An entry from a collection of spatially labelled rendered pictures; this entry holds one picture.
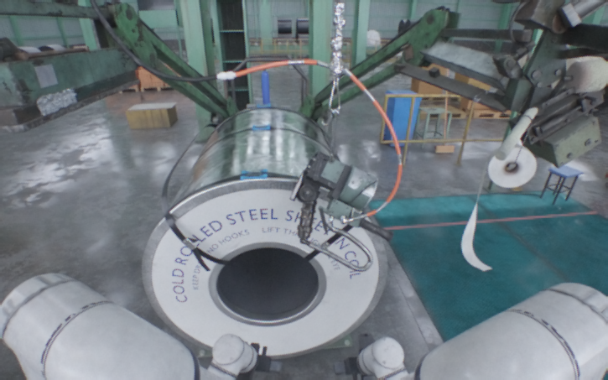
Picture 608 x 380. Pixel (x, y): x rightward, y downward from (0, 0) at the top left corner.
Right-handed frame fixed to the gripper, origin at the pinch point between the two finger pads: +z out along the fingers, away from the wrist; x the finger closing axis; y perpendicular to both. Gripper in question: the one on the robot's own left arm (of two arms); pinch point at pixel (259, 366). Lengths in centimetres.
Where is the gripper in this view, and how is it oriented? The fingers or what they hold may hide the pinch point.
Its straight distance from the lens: 130.1
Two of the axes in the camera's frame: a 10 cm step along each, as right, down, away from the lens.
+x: -9.8, 0.1, 2.2
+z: 1.8, 6.2, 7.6
